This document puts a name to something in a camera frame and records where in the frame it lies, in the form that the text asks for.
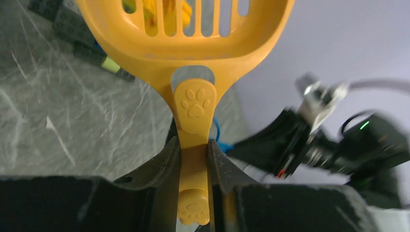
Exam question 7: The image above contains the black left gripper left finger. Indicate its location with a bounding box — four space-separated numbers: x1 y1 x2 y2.
0 138 180 232

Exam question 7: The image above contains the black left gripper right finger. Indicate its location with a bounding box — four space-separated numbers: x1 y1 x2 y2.
207 140 377 232

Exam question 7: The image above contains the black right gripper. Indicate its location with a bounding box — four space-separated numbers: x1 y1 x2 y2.
227 109 337 176

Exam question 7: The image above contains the orange slotted scoop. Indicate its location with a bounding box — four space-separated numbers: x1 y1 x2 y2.
77 0 294 225

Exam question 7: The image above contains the yellow toy brick building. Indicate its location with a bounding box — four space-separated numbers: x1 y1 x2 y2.
28 0 192 83

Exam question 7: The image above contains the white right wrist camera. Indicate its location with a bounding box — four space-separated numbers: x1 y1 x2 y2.
295 73 350 133

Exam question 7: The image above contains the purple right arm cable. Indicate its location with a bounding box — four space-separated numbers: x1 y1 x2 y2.
349 78 410 95

